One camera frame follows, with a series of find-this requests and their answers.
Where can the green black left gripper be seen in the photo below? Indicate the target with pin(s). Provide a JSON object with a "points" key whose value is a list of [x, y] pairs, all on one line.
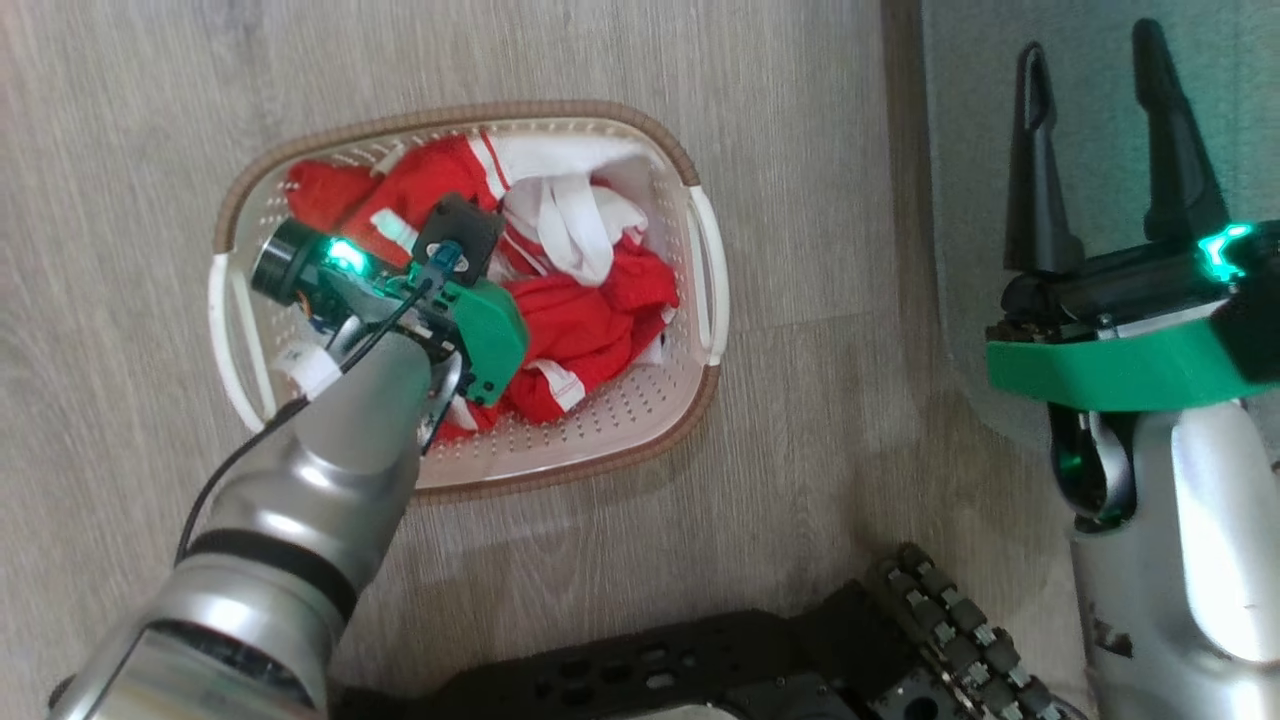
{"points": [[492, 335]]}

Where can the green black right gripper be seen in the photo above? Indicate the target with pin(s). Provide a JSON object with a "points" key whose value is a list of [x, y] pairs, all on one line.
{"points": [[1120, 365]]}

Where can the red and white clothing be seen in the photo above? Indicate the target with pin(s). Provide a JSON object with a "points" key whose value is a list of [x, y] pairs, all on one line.
{"points": [[585, 325]]}

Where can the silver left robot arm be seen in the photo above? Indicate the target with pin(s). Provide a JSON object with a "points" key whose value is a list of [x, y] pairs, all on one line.
{"points": [[300, 520]]}

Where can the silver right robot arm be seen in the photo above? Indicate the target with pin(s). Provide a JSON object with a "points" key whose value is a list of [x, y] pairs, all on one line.
{"points": [[1190, 560]]}

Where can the cream laundry basket brown rim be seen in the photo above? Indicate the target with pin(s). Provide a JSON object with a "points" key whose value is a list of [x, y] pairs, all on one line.
{"points": [[620, 420]]}

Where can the grey fabric sofa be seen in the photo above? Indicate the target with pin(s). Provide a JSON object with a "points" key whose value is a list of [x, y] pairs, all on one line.
{"points": [[960, 150]]}

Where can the black roller robot wheel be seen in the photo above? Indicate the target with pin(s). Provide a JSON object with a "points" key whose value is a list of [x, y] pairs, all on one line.
{"points": [[950, 620]]}

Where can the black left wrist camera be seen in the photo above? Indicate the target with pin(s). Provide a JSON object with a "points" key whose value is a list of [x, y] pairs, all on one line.
{"points": [[462, 225]]}

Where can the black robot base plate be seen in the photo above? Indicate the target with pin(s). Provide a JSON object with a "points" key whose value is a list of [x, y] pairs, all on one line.
{"points": [[720, 665]]}

